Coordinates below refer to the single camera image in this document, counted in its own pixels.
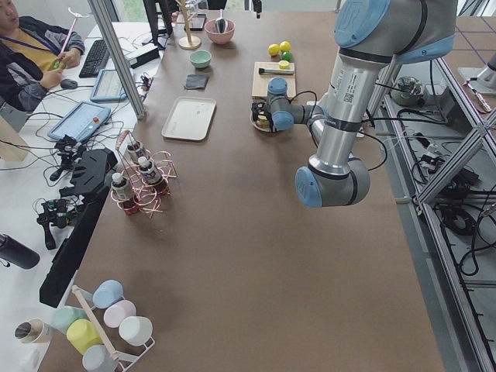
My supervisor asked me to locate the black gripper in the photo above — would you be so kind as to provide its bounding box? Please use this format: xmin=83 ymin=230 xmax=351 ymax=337
xmin=265 ymin=109 xmax=277 ymax=133
xmin=253 ymin=0 xmax=262 ymax=19

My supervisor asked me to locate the white round plate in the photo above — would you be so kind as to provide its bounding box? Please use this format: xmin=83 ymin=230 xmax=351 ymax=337
xmin=250 ymin=115 xmax=280 ymax=133

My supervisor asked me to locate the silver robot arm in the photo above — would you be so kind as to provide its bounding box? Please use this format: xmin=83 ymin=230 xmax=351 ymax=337
xmin=263 ymin=1 xmax=457 ymax=208

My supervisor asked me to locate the cream rabbit tray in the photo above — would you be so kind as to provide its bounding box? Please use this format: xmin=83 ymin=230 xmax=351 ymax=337
xmin=161 ymin=96 xmax=216 ymax=141

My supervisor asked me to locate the metal scoop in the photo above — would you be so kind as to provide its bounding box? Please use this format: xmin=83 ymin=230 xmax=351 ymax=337
xmin=215 ymin=9 xmax=228 ymax=33

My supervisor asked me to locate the yellow lemon far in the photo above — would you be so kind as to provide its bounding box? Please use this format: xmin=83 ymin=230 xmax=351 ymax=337
xmin=279 ymin=40 xmax=291 ymax=53

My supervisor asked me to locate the wooden cutting board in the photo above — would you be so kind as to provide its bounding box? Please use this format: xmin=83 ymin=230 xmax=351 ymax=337
xmin=251 ymin=61 xmax=296 ymax=98

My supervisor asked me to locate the pink bowl with ice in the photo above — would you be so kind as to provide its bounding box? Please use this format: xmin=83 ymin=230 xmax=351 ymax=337
xmin=205 ymin=19 xmax=236 ymax=46

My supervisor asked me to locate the green lime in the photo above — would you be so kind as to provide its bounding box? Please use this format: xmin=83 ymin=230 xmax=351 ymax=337
xmin=281 ymin=51 xmax=292 ymax=62

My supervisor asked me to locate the steel muddler rod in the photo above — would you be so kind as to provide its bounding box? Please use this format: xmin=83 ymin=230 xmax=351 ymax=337
xmin=258 ymin=67 xmax=285 ymax=74

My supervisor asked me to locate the half lemon slice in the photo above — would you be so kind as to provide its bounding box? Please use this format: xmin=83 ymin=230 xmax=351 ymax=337
xmin=278 ymin=60 xmax=290 ymax=70

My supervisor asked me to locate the green bowl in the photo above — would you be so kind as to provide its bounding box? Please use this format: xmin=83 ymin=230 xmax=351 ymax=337
xmin=189 ymin=50 xmax=212 ymax=69

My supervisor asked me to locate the wooden mug tree stand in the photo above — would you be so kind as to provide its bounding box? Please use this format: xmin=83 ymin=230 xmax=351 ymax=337
xmin=174 ymin=0 xmax=202 ymax=50

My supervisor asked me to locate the grey folded cloth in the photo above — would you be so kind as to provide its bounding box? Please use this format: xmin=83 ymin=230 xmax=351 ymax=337
xmin=184 ymin=74 xmax=209 ymax=90

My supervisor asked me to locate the tea bottle two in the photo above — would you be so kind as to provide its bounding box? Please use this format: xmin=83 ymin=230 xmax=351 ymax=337
xmin=138 ymin=156 xmax=163 ymax=185

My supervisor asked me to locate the tea bottle three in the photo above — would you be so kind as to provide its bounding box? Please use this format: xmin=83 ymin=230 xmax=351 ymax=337
xmin=126 ymin=141 xmax=146 ymax=164

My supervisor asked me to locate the tea bottle one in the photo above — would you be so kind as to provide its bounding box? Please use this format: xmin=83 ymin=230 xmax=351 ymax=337
xmin=112 ymin=173 xmax=133 ymax=202

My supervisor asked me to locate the black keyboard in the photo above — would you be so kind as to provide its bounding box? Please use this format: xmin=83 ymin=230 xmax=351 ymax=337
xmin=78 ymin=40 xmax=110 ymax=78

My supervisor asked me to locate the blue teach pendant far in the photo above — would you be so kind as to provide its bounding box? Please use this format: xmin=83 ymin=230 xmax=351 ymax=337
xmin=90 ymin=69 xmax=127 ymax=103

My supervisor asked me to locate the blue teach pendant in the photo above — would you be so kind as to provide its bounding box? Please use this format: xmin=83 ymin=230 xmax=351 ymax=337
xmin=47 ymin=101 xmax=111 ymax=143
xmin=90 ymin=69 xmax=127 ymax=103

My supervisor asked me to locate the blue teach pendant near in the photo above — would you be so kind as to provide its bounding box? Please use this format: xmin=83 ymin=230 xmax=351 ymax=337
xmin=47 ymin=101 xmax=111 ymax=143

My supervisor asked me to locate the seated person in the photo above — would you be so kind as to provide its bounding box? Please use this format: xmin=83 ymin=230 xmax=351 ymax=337
xmin=1 ymin=1 xmax=85 ymax=112

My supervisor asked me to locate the white cup rack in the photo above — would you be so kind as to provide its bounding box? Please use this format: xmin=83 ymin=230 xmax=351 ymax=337
xmin=52 ymin=279 xmax=156 ymax=371

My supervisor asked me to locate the black water bottle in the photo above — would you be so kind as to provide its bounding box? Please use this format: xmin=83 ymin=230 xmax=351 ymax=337
xmin=1 ymin=234 xmax=40 ymax=270

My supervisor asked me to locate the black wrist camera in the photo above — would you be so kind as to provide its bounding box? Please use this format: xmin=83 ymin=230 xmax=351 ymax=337
xmin=251 ymin=102 xmax=266 ymax=124

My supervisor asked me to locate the copper wire bottle rack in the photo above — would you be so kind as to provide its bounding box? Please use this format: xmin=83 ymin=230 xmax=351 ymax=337
xmin=110 ymin=129 xmax=177 ymax=217

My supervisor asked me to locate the aluminium frame post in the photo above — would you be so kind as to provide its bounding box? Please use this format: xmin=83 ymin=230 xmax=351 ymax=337
xmin=88 ymin=0 xmax=146 ymax=120

